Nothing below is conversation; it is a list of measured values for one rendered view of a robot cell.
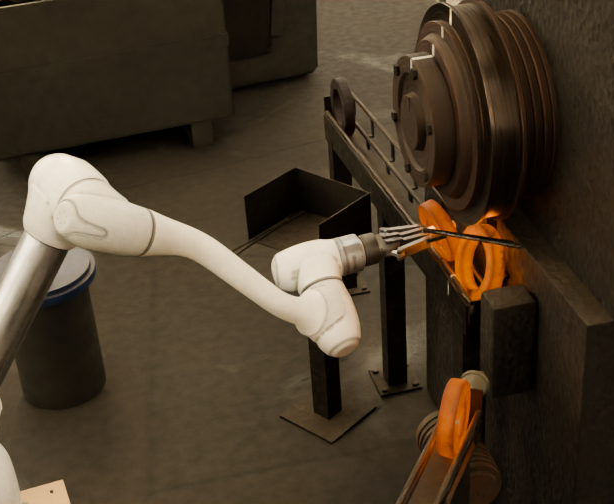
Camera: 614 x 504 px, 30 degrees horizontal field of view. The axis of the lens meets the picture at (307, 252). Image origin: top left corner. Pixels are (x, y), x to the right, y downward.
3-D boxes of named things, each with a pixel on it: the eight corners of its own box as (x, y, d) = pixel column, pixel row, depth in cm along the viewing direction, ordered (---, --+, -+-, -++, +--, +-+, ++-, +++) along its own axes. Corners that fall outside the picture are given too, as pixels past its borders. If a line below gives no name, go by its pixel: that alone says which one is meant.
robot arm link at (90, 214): (162, 214, 227) (133, 186, 237) (83, 198, 215) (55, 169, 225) (139, 272, 230) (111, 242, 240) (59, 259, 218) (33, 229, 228)
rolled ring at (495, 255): (500, 279, 245) (513, 280, 246) (481, 207, 255) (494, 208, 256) (463, 319, 260) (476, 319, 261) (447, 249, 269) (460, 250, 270)
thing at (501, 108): (442, 162, 274) (441, -30, 249) (519, 260, 234) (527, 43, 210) (417, 167, 273) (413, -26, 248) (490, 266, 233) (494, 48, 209)
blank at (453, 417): (464, 455, 227) (447, 452, 228) (474, 377, 227) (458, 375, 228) (449, 464, 212) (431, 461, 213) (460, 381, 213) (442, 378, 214)
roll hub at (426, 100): (413, 150, 259) (411, 33, 245) (456, 207, 236) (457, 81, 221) (390, 154, 258) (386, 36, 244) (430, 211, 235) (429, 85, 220)
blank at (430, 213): (421, 197, 278) (410, 203, 277) (442, 199, 262) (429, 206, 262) (450, 253, 280) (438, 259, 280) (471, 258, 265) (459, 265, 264)
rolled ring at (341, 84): (343, 88, 343) (353, 86, 344) (327, 70, 359) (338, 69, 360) (347, 145, 351) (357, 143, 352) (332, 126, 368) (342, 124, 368)
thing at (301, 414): (311, 376, 350) (295, 166, 312) (379, 408, 334) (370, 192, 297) (266, 410, 337) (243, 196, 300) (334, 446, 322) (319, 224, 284)
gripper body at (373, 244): (355, 256, 271) (392, 247, 273) (367, 273, 264) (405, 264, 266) (353, 229, 267) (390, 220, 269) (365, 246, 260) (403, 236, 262)
